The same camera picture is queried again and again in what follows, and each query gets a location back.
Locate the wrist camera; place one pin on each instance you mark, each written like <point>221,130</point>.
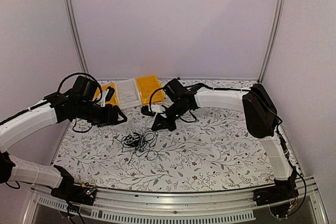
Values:
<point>152,110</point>
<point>107,96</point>

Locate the right yellow plastic bin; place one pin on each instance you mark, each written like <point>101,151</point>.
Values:
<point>146,86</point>

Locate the front aluminium rail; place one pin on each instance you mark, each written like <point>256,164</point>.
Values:
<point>230,206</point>

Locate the yellow plastic bin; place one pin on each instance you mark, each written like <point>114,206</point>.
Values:
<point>146,86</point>
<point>98,94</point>

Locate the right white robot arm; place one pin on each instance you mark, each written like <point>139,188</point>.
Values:
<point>260,114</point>

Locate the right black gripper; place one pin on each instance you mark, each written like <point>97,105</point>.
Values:
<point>164,124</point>

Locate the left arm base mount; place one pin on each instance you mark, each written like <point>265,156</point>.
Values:
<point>68,190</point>

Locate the right aluminium frame post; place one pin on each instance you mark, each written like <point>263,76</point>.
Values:
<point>272,39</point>

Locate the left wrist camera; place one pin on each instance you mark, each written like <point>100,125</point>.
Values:
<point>107,96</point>

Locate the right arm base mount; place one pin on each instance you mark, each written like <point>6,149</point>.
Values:
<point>282,190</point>

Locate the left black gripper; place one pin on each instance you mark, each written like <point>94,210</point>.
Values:
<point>109,117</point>

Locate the left yellow plastic bin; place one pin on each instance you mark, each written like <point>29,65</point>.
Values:
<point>98,94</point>

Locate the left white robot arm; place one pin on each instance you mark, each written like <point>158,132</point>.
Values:
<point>78,96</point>

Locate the white translucent plastic bin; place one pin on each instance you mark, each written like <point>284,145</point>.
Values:
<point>128,94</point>

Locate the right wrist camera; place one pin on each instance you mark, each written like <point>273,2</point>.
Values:
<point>152,110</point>

